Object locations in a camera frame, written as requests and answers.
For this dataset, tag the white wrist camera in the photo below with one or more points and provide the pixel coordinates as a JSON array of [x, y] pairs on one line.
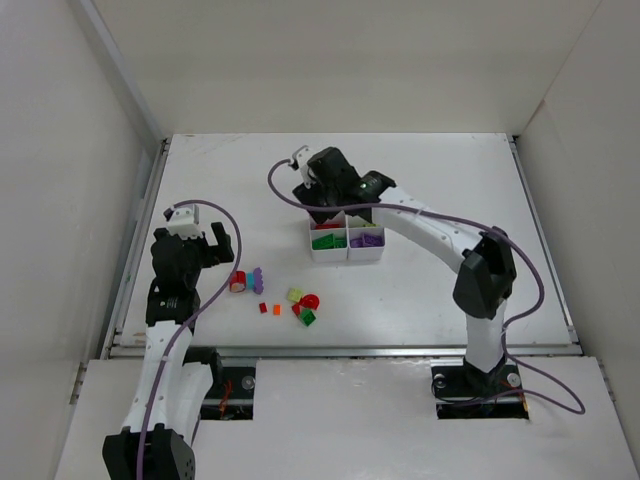
[[299, 162], [184, 222]]

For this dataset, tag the white compartment tray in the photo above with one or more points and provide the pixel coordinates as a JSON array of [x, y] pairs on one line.
[[331, 255], [355, 229]]

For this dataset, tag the green lego plate piece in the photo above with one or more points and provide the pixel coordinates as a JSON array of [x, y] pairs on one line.
[[324, 242]]

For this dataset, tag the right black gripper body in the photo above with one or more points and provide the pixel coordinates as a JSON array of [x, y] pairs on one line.
[[320, 201]]

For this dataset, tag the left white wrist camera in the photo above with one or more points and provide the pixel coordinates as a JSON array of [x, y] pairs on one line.
[[184, 222]]

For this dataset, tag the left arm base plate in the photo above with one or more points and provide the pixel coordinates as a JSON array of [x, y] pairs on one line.
[[231, 398]]

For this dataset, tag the right white compartment tray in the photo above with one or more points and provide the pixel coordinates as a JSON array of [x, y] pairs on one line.
[[355, 229]]

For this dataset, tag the red lego brick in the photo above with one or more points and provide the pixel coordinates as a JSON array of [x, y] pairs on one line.
[[327, 226]]

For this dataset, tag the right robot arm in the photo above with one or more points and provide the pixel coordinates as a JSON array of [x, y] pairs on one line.
[[481, 260]]

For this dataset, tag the left white compartment tray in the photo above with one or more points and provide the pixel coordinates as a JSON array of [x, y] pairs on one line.
[[331, 255]]

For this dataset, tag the purple flower lego piece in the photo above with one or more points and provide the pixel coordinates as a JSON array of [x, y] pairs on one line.
[[259, 280]]

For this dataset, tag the metal rail front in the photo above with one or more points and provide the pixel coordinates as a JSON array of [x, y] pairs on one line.
[[391, 352]]

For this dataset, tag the left side metal rail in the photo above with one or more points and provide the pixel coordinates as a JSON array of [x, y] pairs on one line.
[[132, 245]]

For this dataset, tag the red cylinder lego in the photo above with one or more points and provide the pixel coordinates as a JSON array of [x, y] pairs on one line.
[[238, 282]]

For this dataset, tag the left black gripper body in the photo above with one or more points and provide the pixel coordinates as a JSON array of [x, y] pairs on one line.
[[198, 246]]

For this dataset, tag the metal rail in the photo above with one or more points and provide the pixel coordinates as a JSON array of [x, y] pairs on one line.
[[132, 245], [391, 352]]

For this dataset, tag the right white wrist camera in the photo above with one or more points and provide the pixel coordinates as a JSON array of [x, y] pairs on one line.
[[299, 162]]

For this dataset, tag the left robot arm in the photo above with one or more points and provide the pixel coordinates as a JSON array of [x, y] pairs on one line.
[[157, 435]]

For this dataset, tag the red dome lego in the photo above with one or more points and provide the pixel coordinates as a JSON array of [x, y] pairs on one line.
[[310, 301]]

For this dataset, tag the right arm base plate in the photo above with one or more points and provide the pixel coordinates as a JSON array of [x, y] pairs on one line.
[[458, 399]]

